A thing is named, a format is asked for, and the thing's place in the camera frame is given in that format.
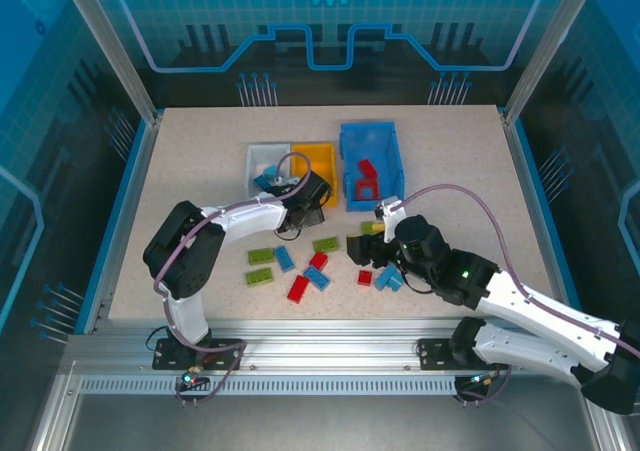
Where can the small red lego cube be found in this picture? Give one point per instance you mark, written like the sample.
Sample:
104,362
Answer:
365,278

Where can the green lego brick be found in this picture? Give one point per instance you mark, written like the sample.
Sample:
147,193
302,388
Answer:
327,244
260,276
261,256

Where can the red lego brick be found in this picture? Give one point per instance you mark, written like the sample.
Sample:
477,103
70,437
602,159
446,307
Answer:
298,288
367,167
318,260

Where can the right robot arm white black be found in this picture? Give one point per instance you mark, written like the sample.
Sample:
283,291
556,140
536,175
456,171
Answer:
540,311

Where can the small green lego cube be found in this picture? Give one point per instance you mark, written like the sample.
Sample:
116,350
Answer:
366,227

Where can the light blue lego brick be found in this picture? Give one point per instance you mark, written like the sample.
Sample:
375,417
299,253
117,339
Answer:
384,277
398,282

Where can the white plastic storage bin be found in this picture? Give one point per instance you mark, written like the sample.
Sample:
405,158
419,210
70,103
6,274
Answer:
260,156

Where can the yellow plastic storage bin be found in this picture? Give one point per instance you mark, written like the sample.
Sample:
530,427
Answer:
320,158

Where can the blue plastic storage bin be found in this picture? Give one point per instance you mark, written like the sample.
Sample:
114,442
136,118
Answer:
370,141

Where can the printed blue back panel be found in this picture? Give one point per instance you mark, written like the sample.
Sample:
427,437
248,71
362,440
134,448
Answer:
320,86

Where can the grey metal bench surface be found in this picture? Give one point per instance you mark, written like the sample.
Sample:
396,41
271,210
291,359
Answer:
320,426

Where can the printed blue side panel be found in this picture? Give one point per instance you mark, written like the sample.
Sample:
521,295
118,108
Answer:
600,146
40,171

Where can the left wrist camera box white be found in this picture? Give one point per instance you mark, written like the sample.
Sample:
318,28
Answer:
289,179

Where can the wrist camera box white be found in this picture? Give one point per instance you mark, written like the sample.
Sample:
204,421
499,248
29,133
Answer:
391,210
289,179

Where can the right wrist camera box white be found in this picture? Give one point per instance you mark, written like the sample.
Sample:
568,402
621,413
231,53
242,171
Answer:
391,210

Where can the red lego window frame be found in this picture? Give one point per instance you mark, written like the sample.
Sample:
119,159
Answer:
357,188

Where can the wide aluminium base rail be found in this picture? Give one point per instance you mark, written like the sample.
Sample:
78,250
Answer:
325,341

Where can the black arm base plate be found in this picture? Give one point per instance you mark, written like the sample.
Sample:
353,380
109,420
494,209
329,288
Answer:
435,353
225,351

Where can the aluminium side rail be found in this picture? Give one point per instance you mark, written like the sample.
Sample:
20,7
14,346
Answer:
125,221
532,196

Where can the aluminium frame post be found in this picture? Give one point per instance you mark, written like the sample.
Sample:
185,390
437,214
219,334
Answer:
110,51
545,46

